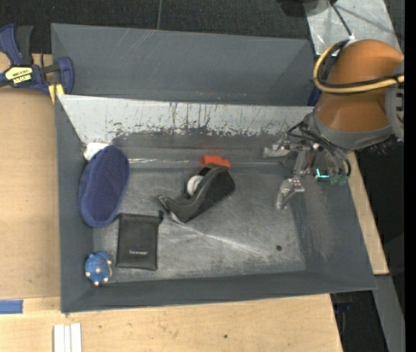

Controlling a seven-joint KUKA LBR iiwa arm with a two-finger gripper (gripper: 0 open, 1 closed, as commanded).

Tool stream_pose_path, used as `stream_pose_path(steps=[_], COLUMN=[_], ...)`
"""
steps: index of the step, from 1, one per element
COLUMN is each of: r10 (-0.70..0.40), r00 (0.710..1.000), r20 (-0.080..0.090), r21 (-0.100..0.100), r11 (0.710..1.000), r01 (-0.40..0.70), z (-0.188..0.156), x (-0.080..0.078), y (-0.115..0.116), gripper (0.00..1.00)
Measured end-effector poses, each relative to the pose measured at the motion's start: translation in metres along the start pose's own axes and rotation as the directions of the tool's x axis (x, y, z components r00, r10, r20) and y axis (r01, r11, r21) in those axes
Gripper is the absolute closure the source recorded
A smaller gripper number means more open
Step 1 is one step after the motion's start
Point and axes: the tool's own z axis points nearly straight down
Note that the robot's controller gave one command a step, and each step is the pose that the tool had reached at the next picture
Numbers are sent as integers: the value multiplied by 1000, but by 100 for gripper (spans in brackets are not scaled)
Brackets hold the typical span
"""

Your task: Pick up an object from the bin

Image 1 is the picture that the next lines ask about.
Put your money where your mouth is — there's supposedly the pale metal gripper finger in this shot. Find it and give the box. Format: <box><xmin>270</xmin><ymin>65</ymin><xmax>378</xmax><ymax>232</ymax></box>
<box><xmin>262</xmin><ymin>142</ymin><xmax>291</xmax><ymax>159</ymax></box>
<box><xmin>274</xmin><ymin>177</ymin><xmax>306</xmax><ymax>210</ymax></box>

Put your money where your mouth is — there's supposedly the red-orange small object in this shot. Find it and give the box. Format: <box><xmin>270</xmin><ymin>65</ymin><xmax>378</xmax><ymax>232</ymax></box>
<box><xmin>200</xmin><ymin>155</ymin><xmax>232</xmax><ymax>170</ymax></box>

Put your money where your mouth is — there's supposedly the grey metal bin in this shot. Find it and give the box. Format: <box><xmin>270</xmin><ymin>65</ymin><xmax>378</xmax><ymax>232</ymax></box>
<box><xmin>49</xmin><ymin>23</ymin><xmax>378</xmax><ymax>313</ymax></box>

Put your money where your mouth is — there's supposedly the black tape dispenser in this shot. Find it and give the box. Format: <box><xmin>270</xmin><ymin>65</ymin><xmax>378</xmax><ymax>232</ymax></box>
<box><xmin>156</xmin><ymin>164</ymin><xmax>237</xmax><ymax>224</ymax></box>

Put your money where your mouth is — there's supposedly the black flat pouch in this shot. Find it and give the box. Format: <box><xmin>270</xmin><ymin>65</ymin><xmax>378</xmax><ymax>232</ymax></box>
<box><xmin>114</xmin><ymin>210</ymin><xmax>165</xmax><ymax>272</ymax></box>

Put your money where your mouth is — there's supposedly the dark blue oval cloth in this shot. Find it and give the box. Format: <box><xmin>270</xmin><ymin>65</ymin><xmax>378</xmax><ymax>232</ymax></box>
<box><xmin>78</xmin><ymin>144</ymin><xmax>131</xmax><ymax>229</ymax></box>

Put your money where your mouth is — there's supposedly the blue toy animal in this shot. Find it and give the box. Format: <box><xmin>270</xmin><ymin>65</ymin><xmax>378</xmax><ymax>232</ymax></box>
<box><xmin>84</xmin><ymin>251</ymin><xmax>114</xmax><ymax>287</ymax></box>

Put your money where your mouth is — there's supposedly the pale brown flat board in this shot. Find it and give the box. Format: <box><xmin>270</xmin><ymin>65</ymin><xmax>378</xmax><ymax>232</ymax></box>
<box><xmin>0</xmin><ymin>51</ymin><xmax>62</xmax><ymax>302</ymax></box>

